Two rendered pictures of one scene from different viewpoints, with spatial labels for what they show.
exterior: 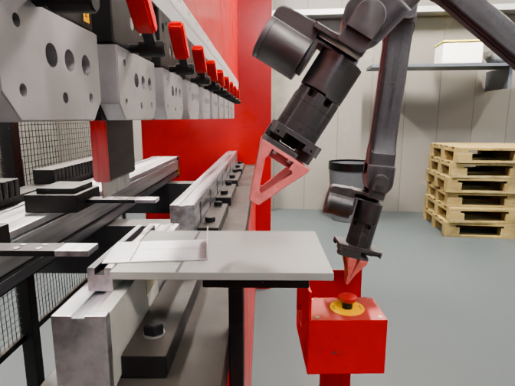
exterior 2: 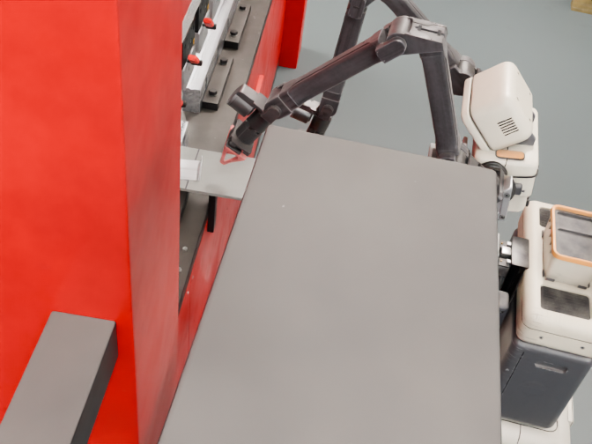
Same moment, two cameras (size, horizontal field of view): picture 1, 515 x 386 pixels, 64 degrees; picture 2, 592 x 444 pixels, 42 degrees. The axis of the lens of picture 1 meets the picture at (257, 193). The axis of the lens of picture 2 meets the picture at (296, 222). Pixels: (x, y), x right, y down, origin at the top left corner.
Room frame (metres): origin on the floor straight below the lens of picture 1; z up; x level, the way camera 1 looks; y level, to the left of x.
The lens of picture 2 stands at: (-1.13, -0.22, 2.45)
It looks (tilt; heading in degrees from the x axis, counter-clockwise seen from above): 44 degrees down; 0
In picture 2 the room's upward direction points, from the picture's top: 9 degrees clockwise
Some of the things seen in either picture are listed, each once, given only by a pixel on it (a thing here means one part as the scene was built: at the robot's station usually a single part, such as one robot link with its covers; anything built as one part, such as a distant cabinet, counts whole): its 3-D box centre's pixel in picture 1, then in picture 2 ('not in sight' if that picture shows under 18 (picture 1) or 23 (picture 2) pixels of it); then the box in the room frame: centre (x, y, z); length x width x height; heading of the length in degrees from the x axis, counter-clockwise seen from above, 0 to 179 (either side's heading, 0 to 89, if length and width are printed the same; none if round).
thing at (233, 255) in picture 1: (227, 251); (210, 172); (0.54, 0.04, 1.00); 0.26 x 0.18 x 0.01; 89
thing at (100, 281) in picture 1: (126, 253); not in sight; (0.57, 0.19, 0.99); 0.20 x 0.03 x 0.03; 179
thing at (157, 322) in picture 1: (153, 328); not in sight; (0.48, 0.13, 0.91); 0.03 x 0.03 x 0.02
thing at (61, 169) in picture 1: (79, 167); not in sight; (1.32, 0.58, 1.02); 0.44 x 0.06 x 0.04; 179
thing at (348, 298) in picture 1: (347, 302); not in sight; (0.81, -0.19, 0.79); 0.04 x 0.04 x 0.04
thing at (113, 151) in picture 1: (115, 155); not in sight; (0.54, 0.19, 1.13); 0.10 x 0.02 x 0.10; 179
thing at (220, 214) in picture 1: (214, 218); (218, 81); (1.15, 0.12, 0.89); 0.30 x 0.05 x 0.03; 179
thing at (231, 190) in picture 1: (227, 193); (238, 25); (1.55, 0.12, 0.89); 0.30 x 0.05 x 0.03; 179
